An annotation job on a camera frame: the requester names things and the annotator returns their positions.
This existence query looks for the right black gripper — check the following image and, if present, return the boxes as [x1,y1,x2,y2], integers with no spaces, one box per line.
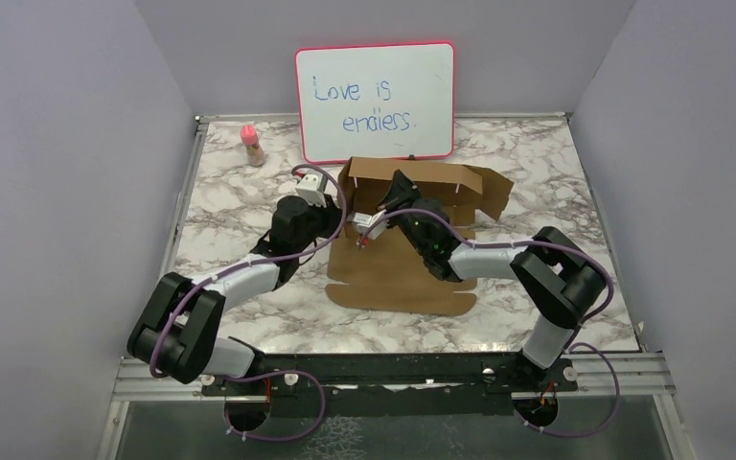
[374,170,428,257]

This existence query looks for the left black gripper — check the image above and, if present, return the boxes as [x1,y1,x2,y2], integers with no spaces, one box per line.
[293,193,348,254]

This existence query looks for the brown cardboard box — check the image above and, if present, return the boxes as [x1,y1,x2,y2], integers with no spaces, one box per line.
[326,157,514,316]

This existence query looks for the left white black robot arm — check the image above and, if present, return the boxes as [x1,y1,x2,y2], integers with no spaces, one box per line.
[126,195,343,394]

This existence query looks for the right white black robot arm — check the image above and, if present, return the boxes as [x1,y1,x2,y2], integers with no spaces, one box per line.
[372,170,614,390]

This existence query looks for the small pink capped bottle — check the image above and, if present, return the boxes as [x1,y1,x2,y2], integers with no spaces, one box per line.
[240,125,265,167]

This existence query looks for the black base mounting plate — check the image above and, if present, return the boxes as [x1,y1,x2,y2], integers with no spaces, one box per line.
[201,352,578,418]

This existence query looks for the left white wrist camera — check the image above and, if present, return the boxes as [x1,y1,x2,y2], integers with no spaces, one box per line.
[295,172,328,208]

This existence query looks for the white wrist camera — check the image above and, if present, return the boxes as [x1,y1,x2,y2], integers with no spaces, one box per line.
[349,210,388,240]
[295,172,328,208]

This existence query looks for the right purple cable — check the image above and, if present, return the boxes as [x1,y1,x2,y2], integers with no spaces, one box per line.
[357,208,623,441]

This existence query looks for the purple cable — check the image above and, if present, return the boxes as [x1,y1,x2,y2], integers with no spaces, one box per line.
[357,208,623,441]
[148,164,348,444]

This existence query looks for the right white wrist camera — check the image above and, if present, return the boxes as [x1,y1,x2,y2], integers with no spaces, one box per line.
[349,210,388,240]

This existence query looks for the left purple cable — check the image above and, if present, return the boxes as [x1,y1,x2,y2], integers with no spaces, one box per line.
[148,164,348,444]

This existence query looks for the white board with pink frame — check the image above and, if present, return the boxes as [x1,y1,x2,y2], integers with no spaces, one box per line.
[294,41,455,164]

